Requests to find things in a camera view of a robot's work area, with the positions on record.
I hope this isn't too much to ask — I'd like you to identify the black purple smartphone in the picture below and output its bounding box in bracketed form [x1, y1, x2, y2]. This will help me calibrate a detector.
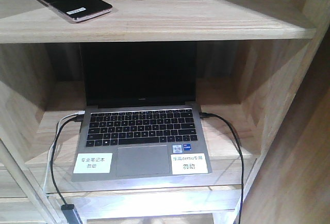
[38, 0, 112, 23]

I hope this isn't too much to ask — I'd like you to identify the grey laptop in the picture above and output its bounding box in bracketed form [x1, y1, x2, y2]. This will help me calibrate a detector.
[72, 41, 212, 182]

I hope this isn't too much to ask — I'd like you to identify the right white laptop label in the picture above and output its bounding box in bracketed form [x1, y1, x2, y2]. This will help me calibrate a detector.
[171, 153, 209, 175]

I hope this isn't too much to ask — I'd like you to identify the white laptop label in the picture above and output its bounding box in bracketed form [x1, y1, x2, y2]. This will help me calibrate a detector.
[73, 153, 112, 174]
[171, 153, 209, 175]

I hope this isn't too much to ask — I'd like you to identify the left white laptop label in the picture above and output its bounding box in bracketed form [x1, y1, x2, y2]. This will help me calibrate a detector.
[73, 153, 112, 174]

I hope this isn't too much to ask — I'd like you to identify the grey usb hub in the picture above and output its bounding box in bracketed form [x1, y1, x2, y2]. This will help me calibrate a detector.
[61, 204, 83, 224]

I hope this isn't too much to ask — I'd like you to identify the white laptop cable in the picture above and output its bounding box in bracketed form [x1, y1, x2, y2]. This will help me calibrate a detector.
[42, 110, 86, 194]

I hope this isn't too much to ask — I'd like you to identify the black left laptop cable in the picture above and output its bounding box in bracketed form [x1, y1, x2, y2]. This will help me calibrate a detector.
[49, 115, 83, 206]

